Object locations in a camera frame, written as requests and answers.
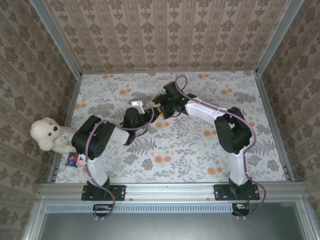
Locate thin black left gripper cable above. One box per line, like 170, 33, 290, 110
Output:
134, 124, 149, 138

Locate blue card packet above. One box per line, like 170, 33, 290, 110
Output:
65, 152, 78, 168

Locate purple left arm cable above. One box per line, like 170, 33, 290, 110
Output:
83, 96, 156, 222

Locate thin aluminium table end rail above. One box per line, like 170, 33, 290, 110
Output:
81, 70, 258, 75

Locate grey slotted cable duct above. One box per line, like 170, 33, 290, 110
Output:
46, 202, 234, 214

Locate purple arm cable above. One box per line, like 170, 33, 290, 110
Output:
83, 96, 156, 222
174, 74, 267, 220

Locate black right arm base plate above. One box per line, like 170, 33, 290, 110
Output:
213, 184, 261, 202

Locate aluminium mounting rail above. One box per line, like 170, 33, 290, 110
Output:
37, 182, 306, 203

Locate grey metal panel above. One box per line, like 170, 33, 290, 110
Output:
37, 202, 311, 240

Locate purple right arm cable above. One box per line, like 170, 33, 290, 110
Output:
174, 74, 267, 220

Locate aluminium frame post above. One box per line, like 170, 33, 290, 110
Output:
255, 0, 305, 76
29, 0, 83, 79

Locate floral patterned table cover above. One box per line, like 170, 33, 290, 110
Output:
53, 71, 288, 184

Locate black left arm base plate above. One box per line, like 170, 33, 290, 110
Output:
81, 184, 126, 202

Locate aluminium table side rail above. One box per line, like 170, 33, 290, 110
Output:
255, 71, 296, 183
47, 73, 83, 184

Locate white teddy bear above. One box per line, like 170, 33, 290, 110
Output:
29, 116, 77, 154

